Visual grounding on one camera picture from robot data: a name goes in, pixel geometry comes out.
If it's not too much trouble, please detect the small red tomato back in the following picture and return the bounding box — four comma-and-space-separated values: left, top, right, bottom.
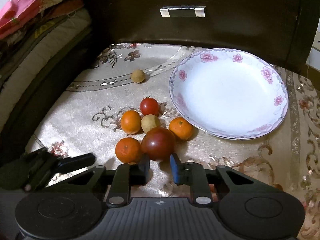
140, 97, 159, 116

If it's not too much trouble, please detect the white floral porcelain plate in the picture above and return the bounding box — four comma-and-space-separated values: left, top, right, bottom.
169, 48, 289, 140

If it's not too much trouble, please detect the pink floral bedding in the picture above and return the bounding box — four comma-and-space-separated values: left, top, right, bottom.
0, 0, 66, 41

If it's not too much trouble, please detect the tan longan in cluster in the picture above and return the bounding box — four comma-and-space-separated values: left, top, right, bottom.
141, 114, 161, 133

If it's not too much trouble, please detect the grey folded mattress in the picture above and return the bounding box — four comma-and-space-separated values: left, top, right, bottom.
1, 9, 91, 128

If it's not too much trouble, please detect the floral beige tablecloth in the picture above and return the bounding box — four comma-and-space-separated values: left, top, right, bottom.
27, 44, 319, 239

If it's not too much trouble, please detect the white wall socket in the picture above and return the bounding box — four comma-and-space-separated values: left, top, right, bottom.
306, 24, 320, 70

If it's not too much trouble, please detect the orange tangerine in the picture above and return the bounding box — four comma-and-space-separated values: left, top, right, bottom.
169, 117, 194, 140
115, 137, 142, 163
120, 110, 141, 134

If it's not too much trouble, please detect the tan longan apart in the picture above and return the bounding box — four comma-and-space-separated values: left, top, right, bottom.
131, 69, 145, 83

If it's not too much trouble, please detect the silver black drawer handle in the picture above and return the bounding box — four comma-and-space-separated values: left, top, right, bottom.
160, 5, 206, 18

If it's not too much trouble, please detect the large dark red tomato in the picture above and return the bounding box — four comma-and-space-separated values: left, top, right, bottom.
141, 126, 176, 161

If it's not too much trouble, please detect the dark wooden cabinet drawer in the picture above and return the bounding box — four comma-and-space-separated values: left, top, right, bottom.
88, 0, 319, 73

